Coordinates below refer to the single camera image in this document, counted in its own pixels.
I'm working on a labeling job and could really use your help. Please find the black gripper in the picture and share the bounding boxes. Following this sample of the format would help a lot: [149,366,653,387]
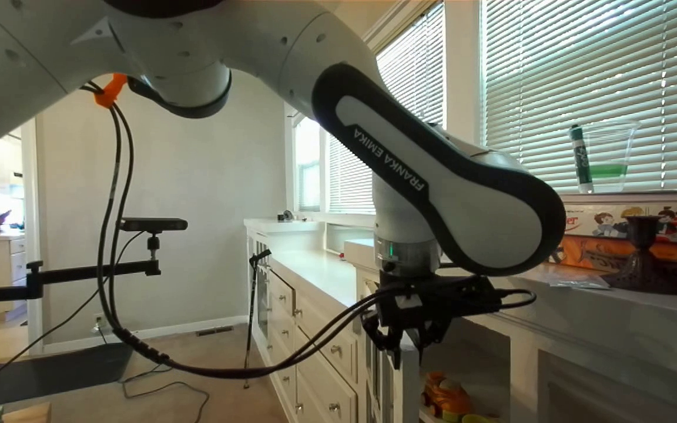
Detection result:
[361,260,453,370]

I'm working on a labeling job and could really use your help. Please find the white drawer cabinet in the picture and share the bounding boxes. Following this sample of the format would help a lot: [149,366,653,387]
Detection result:
[243,217,371,423]

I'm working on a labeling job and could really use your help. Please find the orange toy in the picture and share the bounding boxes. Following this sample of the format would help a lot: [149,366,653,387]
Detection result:
[419,370,475,423]

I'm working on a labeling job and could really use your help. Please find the black tripod stand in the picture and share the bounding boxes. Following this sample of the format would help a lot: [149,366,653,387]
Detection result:
[240,247,275,391]

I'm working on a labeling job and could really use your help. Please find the small bare window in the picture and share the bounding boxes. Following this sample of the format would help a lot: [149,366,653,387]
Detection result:
[290,114,325,213]

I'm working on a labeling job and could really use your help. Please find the orange board game box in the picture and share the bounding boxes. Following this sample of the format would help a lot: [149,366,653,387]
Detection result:
[555,229,677,277]

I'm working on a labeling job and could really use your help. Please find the green marker pen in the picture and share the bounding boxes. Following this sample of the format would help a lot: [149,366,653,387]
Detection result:
[571,121,598,194]

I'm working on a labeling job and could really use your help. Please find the dark wooden goblet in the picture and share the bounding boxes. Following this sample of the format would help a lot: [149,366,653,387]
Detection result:
[606,213,677,299]

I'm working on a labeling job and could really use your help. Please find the clear plastic cup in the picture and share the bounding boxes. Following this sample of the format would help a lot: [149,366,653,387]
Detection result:
[582,120,640,194]

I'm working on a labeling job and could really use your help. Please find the white red board game box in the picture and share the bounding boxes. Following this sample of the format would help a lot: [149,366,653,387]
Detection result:
[562,192,677,243]

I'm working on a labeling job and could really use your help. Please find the wide white window blinds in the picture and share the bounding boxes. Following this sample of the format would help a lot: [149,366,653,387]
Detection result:
[479,0,677,216]

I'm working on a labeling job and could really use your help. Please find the black floor mat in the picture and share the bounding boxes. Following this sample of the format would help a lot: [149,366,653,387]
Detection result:
[0,341,138,414]

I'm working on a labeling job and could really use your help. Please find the black cable on floor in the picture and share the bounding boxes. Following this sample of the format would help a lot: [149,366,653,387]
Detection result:
[93,311,212,423]

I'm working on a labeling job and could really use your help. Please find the black stereo camera bar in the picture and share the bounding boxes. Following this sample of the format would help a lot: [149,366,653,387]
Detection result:
[118,216,191,234]

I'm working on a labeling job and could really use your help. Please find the thin black camera cable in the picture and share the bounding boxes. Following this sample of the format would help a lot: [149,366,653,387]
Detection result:
[0,229,147,400]

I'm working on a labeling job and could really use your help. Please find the orange cable clip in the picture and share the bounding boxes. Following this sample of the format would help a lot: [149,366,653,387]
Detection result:
[93,71,131,109]

